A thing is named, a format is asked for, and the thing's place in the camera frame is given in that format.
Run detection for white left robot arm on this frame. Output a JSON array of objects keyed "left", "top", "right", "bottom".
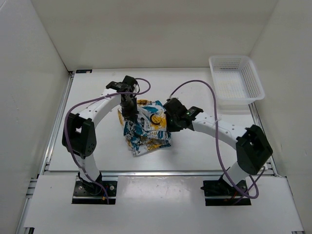
[{"left": 62, "top": 89, "right": 137, "bottom": 195}]

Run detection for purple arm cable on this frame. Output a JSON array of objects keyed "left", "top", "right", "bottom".
[
  {"left": 167, "top": 80, "right": 266, "bottom": 207},
  {"left": 66, "top": 78, "right": 152, "bottom": 204}
]

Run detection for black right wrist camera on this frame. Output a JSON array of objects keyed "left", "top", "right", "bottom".
[{"left": 182, "top": 106, "right": 203, "bottom": 121}]

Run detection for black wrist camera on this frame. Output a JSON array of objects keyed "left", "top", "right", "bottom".
[
  {"left": 182, "top": 106, "right": 203, "bottom": 121},
  {"left": 106, "top": 76, "right": 138, "bottom": 93}
]

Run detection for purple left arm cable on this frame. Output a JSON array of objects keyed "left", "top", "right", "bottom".
[{"left": 66, "top": 78, "right": 152, "bottom": 204}]

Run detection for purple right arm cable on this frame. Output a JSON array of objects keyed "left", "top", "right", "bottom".
[{"left": 167, "top": 80, "right": 266, "bottom": 207}]

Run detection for white perforated plastic basket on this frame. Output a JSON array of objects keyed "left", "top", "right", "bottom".
[{"left": 209, "top": 55, "right": 265, "bottom": 109}]

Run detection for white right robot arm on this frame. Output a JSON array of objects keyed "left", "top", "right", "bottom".
[{"left": 164, "top": 98, "right": 273, "bottom": 195}]

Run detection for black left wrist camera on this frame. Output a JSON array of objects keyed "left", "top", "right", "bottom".
[{"left": 106, "top": 76, "right": 138, "bottom": 93}]

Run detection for black label sticker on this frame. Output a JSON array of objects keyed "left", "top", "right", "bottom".
[{"left": 76, "top": 69, "right": 93, "bottom": 74}]

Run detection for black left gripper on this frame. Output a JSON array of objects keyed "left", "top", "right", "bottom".
[{"left": 120, "top": 97, "right": 139, "bottom": 123}]

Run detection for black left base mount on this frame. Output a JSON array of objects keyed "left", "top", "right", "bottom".
[{"left": 72, "top": 178, "right": 117, "bottom": 205}]

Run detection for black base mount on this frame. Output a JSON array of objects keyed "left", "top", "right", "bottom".
[
  {"left": 201, "top": 180, "right": 252, "bottom": 207},
  {"left": 72, "top": 178, "right": 117, "bottom": 205}
]

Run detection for white printed patterned shorts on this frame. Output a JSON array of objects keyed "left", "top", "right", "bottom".
[{"left": 117, "top": 99, "right": 172, "bottom": 157}]

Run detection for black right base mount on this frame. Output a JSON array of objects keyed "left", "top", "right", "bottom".
[{"left": 201, "top": 180, "right": 252, "bottom": 207}]

